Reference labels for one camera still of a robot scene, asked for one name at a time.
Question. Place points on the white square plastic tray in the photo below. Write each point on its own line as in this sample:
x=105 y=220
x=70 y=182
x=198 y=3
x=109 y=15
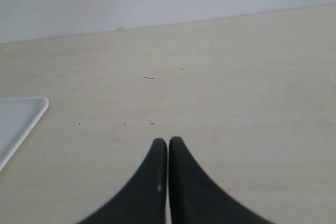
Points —
x=19 y=115

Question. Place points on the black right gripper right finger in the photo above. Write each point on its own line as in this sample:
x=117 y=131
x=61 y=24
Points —
x=195 y=198

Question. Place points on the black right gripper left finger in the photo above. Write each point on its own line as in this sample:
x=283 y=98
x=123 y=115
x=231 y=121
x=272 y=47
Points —
x=143 y=198

